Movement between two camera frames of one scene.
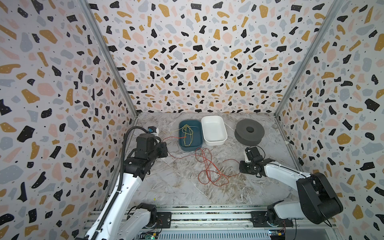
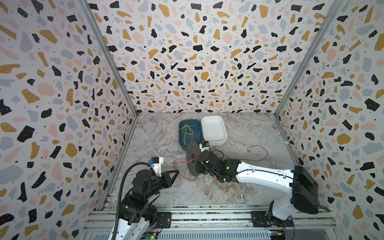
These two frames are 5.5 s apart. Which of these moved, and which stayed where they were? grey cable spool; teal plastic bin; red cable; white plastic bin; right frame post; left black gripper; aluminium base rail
Moved: left black gripper; grey cable spool; red cable
Stayed: aluminium base rail; teal plastic bin; right frame post; white plastic bin
